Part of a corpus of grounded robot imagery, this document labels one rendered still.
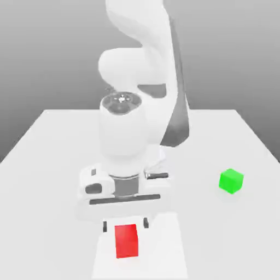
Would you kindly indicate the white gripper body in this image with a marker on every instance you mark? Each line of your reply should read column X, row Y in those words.
column 124, row 207

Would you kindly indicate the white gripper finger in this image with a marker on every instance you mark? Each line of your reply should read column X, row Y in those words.
column 105, row 227
column 146, row 223

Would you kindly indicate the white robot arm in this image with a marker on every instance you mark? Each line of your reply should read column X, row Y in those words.
column 122, row 135

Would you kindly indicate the small red cube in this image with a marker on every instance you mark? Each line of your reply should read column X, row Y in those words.
column 126, row 240

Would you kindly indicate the small green cube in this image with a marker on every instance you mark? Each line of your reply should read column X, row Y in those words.
column 231, row 181

